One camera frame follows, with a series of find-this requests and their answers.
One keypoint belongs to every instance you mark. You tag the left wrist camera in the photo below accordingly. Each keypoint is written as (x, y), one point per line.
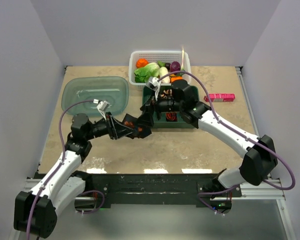
(101, 106)

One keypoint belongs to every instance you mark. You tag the dark orange floral tie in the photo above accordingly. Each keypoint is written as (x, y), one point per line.
(131, 122)

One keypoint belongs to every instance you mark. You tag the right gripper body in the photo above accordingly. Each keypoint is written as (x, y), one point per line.
(166, 105)

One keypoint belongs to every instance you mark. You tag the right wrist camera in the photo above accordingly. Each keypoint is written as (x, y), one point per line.
(154, 84)

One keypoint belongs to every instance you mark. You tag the orange toy pumpkin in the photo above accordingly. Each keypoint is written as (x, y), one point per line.
(141, 62)

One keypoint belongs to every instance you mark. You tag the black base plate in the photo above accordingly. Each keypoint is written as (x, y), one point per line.
(201, 190)

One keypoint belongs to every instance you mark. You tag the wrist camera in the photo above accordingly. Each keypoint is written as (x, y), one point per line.
(101, 106)
(154, 84)

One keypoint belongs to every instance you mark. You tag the pink rectangular box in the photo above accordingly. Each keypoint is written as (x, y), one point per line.
(222, 97)

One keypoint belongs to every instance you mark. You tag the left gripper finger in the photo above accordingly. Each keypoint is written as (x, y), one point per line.
(118, 135)
(118, 126)

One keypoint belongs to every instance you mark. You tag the white toy radish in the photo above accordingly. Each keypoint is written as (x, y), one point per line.
(163, 73)

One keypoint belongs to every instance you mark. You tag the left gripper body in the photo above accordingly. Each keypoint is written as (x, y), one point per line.
(101, 129)

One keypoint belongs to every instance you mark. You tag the purple toy onion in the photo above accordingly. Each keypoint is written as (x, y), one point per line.
(175, 66)

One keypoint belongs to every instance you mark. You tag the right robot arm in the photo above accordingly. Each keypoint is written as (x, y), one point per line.
(256, 152)

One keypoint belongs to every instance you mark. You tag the orange toy carrot slice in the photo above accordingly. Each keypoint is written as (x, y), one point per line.
(175, 78)

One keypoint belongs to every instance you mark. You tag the rolled patterned dark tie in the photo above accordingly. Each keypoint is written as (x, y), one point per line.
(166, 94)

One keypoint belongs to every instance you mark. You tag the teal transparent plastic bin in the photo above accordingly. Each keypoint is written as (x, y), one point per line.
(113, 89)

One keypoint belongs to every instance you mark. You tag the green compartment tray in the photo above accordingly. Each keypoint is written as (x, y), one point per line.
(162, 123)

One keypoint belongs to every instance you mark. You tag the white perforated basket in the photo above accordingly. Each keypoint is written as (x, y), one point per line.
(163, 58)

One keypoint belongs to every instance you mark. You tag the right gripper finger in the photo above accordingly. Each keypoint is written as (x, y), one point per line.
(147, 109)
(143, 126)

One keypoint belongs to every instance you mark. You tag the green toy lettuce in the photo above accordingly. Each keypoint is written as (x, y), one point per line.
(142, 74)

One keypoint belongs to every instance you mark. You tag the rolled orange striped tie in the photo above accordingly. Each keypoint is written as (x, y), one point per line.
(171, 117)

